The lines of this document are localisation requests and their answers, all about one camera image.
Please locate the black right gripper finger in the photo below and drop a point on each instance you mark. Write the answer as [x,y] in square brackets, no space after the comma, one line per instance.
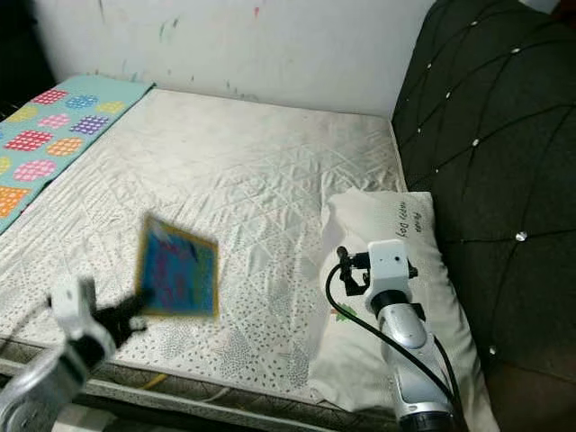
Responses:
[343,266]

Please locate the blue yellow children's book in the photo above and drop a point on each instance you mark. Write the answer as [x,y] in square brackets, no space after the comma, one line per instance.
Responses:
[178,270]

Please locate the white printed pillow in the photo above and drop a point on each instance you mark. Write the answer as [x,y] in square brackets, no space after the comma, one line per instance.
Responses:
[333,360]

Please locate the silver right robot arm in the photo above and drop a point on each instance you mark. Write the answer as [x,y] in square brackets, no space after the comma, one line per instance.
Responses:
[405,333]

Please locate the white quilted mattress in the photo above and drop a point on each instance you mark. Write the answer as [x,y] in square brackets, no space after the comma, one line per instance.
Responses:
[234,171]

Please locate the black tufted headboard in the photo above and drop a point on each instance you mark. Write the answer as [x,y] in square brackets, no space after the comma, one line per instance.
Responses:
[495,135]

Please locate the teal colourful patterned mat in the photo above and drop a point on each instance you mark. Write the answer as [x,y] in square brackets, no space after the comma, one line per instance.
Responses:
[54,135]

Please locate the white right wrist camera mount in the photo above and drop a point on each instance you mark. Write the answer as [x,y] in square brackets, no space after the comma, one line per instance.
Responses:
[389,263]

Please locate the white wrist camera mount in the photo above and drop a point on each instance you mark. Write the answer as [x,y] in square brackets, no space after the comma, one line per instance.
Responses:
[389,263]
[76,306]

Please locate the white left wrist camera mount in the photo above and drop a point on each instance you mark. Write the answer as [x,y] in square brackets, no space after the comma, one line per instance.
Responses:
[76,306]

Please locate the dark bed frame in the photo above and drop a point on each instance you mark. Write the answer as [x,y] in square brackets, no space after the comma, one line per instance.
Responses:
[189,414]

